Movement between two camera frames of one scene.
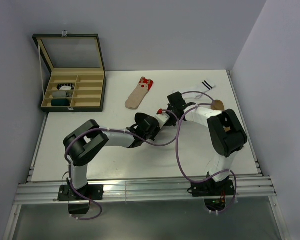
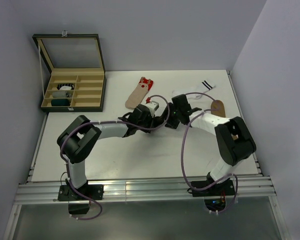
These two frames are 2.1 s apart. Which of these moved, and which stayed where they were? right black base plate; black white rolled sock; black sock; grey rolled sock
Moved: black sock
Stayed: grey rolled sock; black white rolled sock; right black base plate
